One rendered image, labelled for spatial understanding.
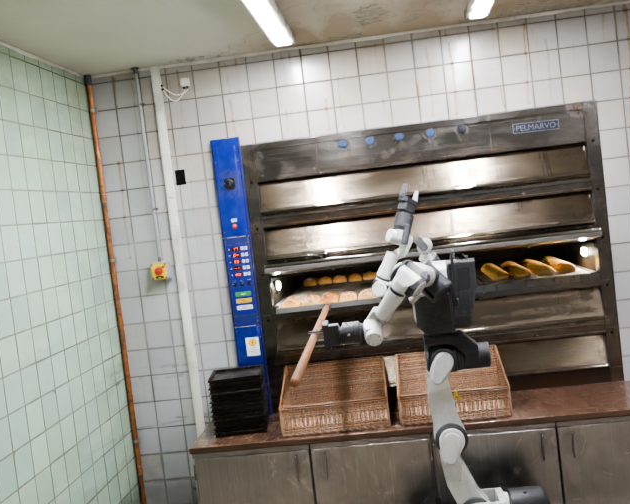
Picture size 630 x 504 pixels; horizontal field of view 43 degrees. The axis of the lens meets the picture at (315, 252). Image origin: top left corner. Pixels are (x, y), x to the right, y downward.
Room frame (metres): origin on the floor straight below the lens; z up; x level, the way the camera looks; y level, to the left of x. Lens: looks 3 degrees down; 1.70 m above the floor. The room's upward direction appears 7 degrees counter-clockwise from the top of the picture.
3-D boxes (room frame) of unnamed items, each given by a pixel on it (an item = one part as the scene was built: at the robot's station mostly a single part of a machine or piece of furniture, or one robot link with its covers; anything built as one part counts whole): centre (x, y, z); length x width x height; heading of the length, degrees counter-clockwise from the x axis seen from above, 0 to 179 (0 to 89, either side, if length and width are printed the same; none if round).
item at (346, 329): (3.17, -0.06, 1.19); 0.12 x 0.10 x 0.13; 85
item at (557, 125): (4.42, -0.62, 1.99); 1.80 x 0.08 x 0.21; 84
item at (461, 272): (3.53, -0.55, 1.27); 0.34 x 0.30 x 0.36; 169
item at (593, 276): (4.42, -0.62, 1.16); 1.80 x 0.06 x 0.04; 84
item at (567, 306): (4.39, -0.62, 1.02); 1.79 x 0.11 x 0.19; 84
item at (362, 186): (4.39, -0.62, 1.80); 1.79 x 0.11 x 0.19; 84
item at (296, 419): (4.18, -0.02, 0.72); 0.56 x 0.49 x 0.28; 86
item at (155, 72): (4.52, 0.77, 1.45); 0.05 x 0.02 x 2.30; 84
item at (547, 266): (4.77, -1.24, 1.21); 0.61 x 0.48 x 0.06; 174
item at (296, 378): (3.22, 0.04, 1.19); 1.71 x 0.03 x 0.03; 176
